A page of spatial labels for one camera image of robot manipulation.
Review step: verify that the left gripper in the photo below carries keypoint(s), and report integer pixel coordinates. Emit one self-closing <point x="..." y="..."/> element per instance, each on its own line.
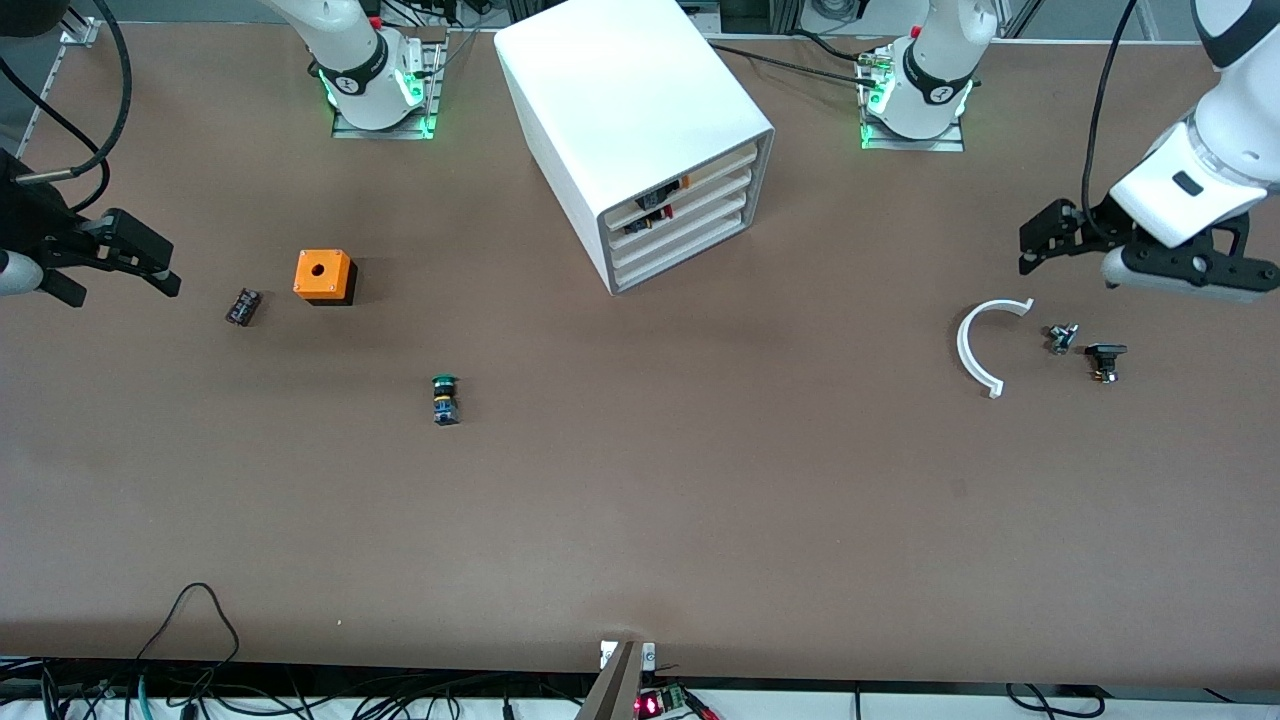
<point x="1098" y="220"/>

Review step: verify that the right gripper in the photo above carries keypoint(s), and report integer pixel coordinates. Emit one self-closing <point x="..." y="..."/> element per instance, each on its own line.
<point x="30" y="222"/>

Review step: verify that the white plastic drawer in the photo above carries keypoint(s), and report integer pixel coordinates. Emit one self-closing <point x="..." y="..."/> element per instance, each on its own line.
<point x="712" y="174"/>
<point x="717" y="218"/>
<point x="717" y="196"/>
<point x="717" y="239"/>

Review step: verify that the red mushroom push button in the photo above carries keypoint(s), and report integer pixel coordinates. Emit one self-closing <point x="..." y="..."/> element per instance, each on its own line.
<point x="648" y="224"/>

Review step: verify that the green push button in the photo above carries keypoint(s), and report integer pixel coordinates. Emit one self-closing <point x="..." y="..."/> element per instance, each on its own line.
<point x="445" y="400"/>

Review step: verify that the white drawer cabinet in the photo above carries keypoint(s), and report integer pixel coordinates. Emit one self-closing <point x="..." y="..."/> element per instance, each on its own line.
<point x="620" y="90"/>

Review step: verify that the small black electronic component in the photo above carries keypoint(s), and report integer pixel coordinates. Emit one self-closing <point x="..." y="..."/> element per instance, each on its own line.
<point x="243" y="306"/>

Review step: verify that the orange box with hole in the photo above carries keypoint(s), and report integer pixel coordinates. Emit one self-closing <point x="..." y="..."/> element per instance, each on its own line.
<point x="322" y="275"/>

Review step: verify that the black and orange small part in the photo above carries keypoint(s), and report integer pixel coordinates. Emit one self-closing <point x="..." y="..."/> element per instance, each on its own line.
<point x="655" y="198"/>

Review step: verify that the circuit board with red light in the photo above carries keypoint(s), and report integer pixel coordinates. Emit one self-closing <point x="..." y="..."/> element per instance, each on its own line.
<point x="660" y="702"/>

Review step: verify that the grey metal strut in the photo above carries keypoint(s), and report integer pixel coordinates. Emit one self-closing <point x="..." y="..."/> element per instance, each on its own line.
<point x="612" y="690"/>

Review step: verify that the black knob switch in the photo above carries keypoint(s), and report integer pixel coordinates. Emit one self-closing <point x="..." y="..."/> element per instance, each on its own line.
<point x="1105" y="352"/>

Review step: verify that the white curved plastic bracket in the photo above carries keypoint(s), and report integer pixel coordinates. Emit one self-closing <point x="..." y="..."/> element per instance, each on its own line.
<point x="963" y="348"/>

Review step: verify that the aluminium arm base plate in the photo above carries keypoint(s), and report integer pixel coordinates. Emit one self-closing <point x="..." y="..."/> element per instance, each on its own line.
<point x="432" y="90"/>
<point x="945" y="142"/>

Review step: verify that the aluminium table corner bracket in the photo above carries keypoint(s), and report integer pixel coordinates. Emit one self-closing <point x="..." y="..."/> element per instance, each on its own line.
<point x="78" y="33"/>

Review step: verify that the small white mounting bracket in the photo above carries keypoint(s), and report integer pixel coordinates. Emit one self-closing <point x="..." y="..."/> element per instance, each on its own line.
<point x="648" y="655"/>

